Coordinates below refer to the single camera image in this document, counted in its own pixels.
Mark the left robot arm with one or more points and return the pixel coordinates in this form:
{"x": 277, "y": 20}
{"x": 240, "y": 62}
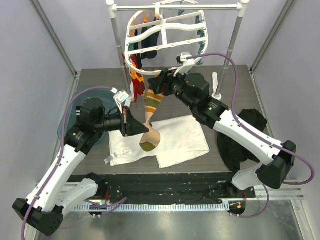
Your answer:
{"x": 46, "y": 206}

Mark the white round clip hanger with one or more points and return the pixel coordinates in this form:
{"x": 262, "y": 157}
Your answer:
{"x": 179, "y": 23}

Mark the white slotted cable duct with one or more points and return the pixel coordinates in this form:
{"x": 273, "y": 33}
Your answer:
{"x": 139, "y": 208}

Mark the white metal drying rack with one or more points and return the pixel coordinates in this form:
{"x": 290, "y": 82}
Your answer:
{"x": 217, "y": 79}

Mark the teal plastic basin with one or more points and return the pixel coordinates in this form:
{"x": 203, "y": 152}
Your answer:
{"x": 103, "y": 94}

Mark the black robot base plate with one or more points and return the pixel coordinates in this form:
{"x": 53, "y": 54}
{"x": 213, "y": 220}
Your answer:
{"x": 170, "y": 188}

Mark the white towel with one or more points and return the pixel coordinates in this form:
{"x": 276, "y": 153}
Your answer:
{"x": 181, "y": 139}

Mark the beige striped sock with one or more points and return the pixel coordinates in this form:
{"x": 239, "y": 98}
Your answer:
{"x": 151, "y": 139}

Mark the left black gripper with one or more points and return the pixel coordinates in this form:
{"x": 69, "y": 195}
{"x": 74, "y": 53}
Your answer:
{"x": 129, "y": 125}

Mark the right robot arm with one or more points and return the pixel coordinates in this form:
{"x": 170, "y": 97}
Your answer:
{"x": 276, "y": 159}

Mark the dark navy sock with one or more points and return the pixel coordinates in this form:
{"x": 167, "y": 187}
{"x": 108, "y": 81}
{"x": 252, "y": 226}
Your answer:
{"x": 150, "y": 41}
{"x": 136, "y": 42}

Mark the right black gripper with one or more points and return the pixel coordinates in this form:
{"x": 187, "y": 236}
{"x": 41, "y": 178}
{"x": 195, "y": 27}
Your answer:
{"x": 164, "y": 83}

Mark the red santa sock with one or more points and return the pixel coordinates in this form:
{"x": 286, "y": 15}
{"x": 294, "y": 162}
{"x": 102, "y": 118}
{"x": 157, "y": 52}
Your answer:
{"x": 136, "y": 78}

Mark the black printed t-shirt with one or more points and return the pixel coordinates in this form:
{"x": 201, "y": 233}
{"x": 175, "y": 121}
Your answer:
{"x": 231, "y": 152}

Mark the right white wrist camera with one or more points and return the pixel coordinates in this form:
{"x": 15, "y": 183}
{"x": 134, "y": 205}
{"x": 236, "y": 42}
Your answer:
{"x": 186, "y": 62}

